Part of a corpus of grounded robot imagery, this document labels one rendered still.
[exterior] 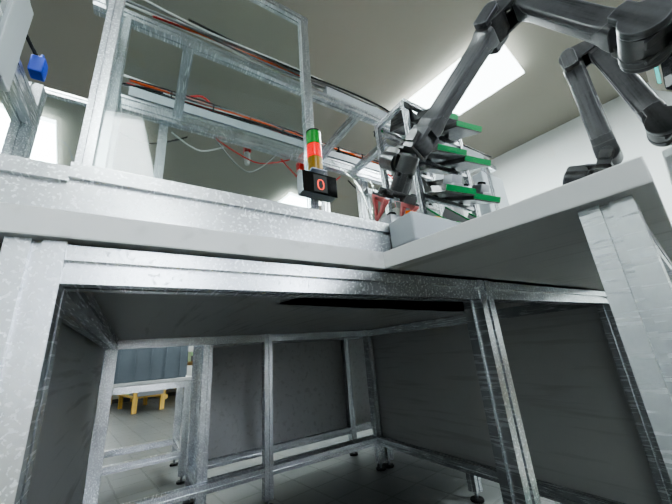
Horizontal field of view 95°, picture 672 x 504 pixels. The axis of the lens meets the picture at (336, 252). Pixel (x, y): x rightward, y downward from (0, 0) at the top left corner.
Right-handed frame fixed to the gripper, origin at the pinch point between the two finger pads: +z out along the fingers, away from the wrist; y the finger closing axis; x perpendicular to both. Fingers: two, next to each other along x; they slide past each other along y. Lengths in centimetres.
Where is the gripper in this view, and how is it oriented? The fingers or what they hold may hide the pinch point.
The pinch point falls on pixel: (389, 220)
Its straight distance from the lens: 97.1
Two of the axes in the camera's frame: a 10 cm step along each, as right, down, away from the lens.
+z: -2.6, 9.3, 2.6
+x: 4.5, 3.6, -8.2
